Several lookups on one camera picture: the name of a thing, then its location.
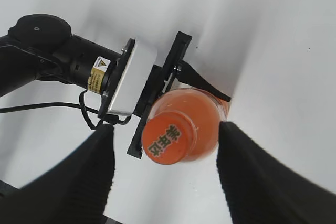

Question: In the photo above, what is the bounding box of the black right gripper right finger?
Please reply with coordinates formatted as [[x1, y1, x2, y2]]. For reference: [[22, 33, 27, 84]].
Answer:
[[216, 122, 335, 223]]

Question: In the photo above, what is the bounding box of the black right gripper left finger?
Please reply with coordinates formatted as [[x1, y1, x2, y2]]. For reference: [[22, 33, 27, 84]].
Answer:
[[1, 124, 115, 223]]

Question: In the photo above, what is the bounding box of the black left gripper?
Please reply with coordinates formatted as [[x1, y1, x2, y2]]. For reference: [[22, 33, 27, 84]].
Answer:
[[127, 31, 231, 159]]

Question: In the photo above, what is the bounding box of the orange soda plastic bottle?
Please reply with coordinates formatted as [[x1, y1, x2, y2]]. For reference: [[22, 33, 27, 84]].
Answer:
[[146, 88, 228, 163]]

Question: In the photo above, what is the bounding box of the orange bottle cap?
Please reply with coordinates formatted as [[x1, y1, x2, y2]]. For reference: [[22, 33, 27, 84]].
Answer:
[[141, 111, 196, 165]]

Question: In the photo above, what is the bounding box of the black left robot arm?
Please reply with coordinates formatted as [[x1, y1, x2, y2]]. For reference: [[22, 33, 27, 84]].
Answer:
[[1, 14, 231, 158]]

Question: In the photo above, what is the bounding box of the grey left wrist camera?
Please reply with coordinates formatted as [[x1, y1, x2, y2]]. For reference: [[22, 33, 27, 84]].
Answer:
[[98, 37, 158, 118]]

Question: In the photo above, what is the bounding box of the black left camera cable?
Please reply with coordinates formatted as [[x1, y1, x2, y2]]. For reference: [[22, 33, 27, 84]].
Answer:
[[0, 89, 132, 131]]

